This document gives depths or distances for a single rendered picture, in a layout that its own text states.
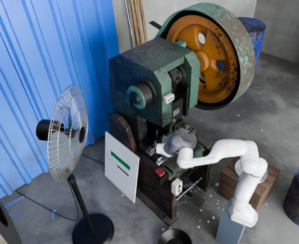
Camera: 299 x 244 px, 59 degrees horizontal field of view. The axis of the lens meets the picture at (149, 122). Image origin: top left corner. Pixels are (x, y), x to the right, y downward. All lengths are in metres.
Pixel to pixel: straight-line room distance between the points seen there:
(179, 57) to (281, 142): 2.07
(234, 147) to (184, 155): 0.30
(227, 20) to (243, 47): 0.21
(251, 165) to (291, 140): 2.01
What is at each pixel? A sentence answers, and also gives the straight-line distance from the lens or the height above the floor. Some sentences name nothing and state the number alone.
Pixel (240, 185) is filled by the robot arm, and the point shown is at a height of 0.85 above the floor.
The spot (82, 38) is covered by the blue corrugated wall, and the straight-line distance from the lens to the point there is 2.76.
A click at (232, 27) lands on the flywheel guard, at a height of 1.66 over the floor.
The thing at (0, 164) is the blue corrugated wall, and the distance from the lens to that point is 3.02.
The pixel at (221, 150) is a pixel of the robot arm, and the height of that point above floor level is 1.19.
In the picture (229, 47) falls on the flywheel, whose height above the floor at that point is 1.54.
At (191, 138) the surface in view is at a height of 0.78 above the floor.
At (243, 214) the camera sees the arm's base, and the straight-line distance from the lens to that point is 2.21.
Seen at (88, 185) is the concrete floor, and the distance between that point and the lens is 3.04.
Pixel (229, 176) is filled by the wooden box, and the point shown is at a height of 0.35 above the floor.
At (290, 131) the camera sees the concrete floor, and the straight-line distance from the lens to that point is 3.77.
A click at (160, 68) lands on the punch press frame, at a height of 1.50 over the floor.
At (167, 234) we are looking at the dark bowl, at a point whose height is 0.04.
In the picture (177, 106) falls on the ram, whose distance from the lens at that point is 2.07.
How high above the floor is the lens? 2.40
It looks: 42 degrees down
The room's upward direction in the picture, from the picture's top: 4 degrees counter-clockwise
